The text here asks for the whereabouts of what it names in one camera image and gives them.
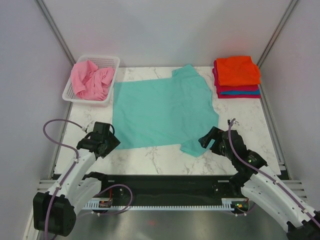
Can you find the teal t shirt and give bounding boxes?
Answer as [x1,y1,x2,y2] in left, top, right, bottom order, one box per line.
[112,64,219,157]

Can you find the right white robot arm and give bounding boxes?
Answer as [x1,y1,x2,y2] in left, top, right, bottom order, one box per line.
[198,127,320,240]

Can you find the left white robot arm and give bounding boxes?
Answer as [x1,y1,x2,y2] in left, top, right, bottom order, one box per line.
[32,121,120,237]

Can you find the bottom magenta folded t shirt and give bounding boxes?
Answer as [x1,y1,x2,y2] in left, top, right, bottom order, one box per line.
[217,93,261,99]

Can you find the blue folded t shirt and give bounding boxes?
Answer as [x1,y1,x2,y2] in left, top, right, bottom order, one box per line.
[220,90,260,95]

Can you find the pink t shirt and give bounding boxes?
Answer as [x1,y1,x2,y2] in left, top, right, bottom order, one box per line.
[70,60,115,101]

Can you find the orange folded t shirt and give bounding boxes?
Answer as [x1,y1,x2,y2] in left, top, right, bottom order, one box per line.
[216,55,261,87]

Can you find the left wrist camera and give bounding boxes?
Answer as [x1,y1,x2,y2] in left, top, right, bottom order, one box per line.
[82,120,96,133]

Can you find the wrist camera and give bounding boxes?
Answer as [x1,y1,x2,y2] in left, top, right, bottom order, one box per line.
[82,120,96,133]
[227,118,241,130]

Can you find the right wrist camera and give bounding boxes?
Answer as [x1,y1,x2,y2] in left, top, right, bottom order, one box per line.
[227,118,241,130]

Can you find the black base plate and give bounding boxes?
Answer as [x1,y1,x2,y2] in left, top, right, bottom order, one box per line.
[85,172,244,206]

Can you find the white slotted cable duct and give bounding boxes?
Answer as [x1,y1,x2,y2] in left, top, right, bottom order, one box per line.
[82,198,248,211]

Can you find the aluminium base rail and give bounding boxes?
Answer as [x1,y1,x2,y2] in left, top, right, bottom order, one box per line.
[36,179,308,201]

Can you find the left aluminium frame post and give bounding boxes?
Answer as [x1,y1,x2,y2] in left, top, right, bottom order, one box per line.
[34,0,76,65]

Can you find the aluminium frame post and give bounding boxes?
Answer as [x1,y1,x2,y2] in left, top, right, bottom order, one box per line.
[34,0,76,65]
[256,0,300,68]

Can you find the right aluminium frame post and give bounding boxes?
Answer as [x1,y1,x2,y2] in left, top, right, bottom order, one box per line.
[256,0,300,68]

